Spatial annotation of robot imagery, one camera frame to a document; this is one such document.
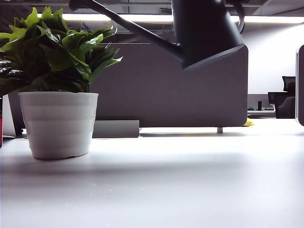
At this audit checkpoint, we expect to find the dark grey watering can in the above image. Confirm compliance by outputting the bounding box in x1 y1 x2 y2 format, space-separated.
68 0 246 71

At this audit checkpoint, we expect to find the white ribbed plant pot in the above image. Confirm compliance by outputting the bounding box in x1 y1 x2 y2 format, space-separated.
18 91 99 160

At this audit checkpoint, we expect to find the green leafy plant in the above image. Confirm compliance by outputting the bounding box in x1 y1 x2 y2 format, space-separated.
0 6 124 96

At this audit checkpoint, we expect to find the grey desk divider panel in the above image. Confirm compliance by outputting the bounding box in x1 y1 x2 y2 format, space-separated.
89 43 249 128

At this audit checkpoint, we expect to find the long ceiling light strip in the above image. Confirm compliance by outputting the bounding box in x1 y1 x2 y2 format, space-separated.
37 13 304 24

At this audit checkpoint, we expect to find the background office desk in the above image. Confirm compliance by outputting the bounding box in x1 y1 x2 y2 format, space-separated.
247 107 276 118

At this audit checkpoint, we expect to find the dark grey panel stand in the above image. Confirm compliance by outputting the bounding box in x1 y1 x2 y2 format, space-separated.
8 92 26 137

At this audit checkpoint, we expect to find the white board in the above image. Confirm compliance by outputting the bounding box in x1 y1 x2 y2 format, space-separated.
2 94 17 138

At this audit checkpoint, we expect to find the red and black object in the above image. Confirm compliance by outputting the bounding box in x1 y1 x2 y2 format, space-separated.
0 95 3 147

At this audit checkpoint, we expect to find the grey cable tray box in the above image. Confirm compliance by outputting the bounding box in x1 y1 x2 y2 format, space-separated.
92 120 140 139

